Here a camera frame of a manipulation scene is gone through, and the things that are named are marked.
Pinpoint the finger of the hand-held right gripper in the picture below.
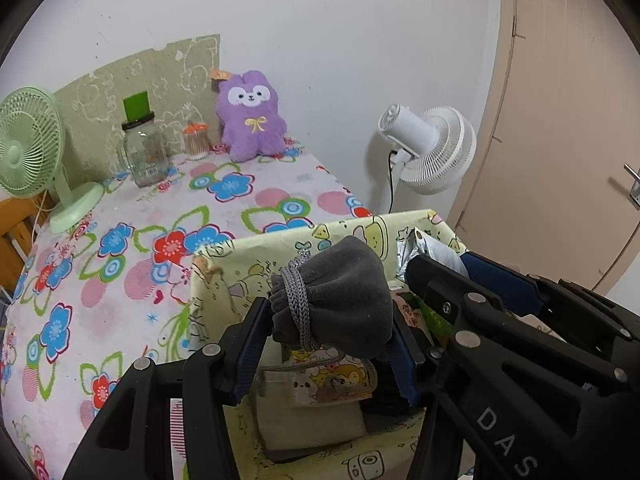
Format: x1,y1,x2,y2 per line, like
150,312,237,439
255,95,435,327
460,251,640,344
406,254,507,334

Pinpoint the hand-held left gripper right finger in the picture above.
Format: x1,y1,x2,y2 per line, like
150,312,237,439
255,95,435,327
391,317,459,480

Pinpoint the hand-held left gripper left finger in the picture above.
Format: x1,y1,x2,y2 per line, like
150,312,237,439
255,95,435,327
62,296,274,480

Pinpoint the silver foil packet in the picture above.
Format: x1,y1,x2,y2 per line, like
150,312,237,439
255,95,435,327
396,227,469,284

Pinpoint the cartoon print pouch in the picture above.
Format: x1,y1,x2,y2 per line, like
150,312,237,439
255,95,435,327
286,346,379,407

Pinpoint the yellow patterned box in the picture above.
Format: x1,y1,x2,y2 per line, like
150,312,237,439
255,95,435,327
189,208,469,480

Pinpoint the grey drawstring pouch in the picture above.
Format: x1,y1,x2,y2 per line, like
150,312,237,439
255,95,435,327
269,236,394,362

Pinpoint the floral tablecloth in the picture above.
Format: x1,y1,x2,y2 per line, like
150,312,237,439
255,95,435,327
0,137,374,480

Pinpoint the white standing fan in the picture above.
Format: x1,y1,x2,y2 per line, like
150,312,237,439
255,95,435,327
378,102,477,196

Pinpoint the beige door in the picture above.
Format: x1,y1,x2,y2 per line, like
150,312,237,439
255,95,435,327
445,0,640,297

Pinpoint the small orange-lidded swab jar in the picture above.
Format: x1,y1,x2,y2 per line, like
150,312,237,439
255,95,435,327
182,122,209,162

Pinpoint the glass jar with green lid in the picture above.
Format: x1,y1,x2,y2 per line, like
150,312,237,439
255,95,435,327
116,91,169,189

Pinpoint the purple plush bunny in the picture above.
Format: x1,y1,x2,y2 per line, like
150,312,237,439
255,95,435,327
210,69,287,164

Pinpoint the wooden chair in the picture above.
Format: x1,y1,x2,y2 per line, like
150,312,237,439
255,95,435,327
0,197,52,292

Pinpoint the green desk fan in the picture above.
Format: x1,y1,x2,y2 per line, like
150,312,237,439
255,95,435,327
0,86,105,234

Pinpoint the green patterned cardboard board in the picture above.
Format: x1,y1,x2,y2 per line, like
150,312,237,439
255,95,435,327
54,34,221,182

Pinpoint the black fan cable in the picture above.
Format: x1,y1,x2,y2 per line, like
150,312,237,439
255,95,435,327
388,148,399,214

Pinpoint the green desk fan cable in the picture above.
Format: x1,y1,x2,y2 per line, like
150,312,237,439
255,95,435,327
31,191,54,242

